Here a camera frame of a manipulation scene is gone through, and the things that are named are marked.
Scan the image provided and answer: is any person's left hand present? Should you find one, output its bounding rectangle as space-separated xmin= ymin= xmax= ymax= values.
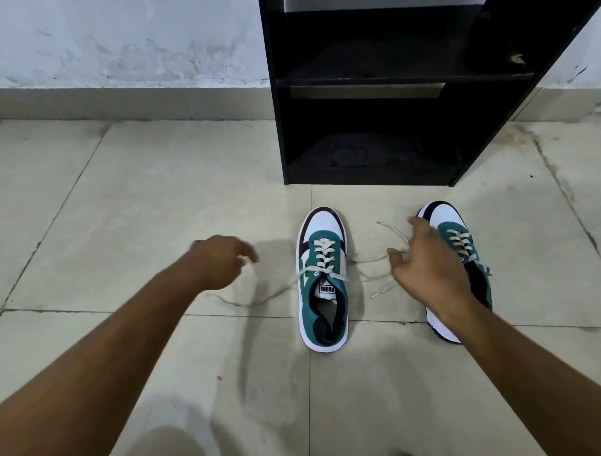
xmin=187 ymin=235 xmax=260 ymax=293

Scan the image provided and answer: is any person's right hand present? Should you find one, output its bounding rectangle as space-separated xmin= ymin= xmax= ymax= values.
xmin=387 ymin=216 xmax=476 ymax=319

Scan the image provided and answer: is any person's left forearm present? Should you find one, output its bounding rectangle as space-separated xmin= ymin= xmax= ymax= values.
xmin=0 ymin=263 xmax=203 ymax=456

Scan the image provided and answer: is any person's right forearm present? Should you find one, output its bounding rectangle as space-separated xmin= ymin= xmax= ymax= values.
xmin=434 ymin=295 xmax=601 ymax=456

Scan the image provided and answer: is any green white sneaker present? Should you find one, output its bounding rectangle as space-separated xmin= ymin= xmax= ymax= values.
xmin=416 ymin=200 xmax=493 ymax=345
xmin=296 ymin=207 xmax=349 ymax=353

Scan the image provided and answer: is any black wooden shoe rack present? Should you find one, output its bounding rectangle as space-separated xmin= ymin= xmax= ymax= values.
xmin=258 ymin=0 xmax=601 ymax=188

